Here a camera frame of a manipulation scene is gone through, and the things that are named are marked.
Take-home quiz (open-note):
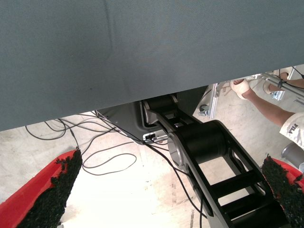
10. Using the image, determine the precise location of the grey caster wheel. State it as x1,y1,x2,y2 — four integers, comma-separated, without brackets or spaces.
199,105,211,117

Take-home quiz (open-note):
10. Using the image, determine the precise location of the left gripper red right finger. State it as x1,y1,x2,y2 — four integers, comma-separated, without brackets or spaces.
261,153,304,228

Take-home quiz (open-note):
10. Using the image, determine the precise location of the grey metal cylinder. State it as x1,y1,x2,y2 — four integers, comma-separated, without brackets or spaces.
282,142,304,172

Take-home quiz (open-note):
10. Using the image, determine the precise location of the aluminium frame post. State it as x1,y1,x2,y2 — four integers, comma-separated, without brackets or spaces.
198,83,226,119

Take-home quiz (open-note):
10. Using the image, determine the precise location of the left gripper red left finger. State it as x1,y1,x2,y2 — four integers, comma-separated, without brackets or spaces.
0,147,83,228

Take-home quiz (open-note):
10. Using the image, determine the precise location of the bare person leg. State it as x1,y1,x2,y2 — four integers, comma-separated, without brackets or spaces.
269,78,304,92
242,89,296,128

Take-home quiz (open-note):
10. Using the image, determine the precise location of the aluminium frame bar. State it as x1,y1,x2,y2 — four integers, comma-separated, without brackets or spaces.
251,72,304,105

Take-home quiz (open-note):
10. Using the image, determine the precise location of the thin black floor cable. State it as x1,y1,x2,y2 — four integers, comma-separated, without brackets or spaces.
59,113,207,228
25,118,68,142
81,141,138,177

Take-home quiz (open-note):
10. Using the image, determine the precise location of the white sandal shoe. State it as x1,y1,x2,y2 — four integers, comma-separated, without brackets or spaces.
263,80,285,94
229,79,252,100

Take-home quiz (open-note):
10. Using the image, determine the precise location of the black robot torso frame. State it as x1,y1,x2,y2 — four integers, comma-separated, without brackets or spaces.
142,94,294,228

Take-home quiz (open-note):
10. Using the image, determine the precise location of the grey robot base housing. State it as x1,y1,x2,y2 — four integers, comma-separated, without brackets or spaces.
97,86,209,145

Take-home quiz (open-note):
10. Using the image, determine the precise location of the dark grey table cloth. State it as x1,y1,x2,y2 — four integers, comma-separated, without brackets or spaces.
0,0,304,133

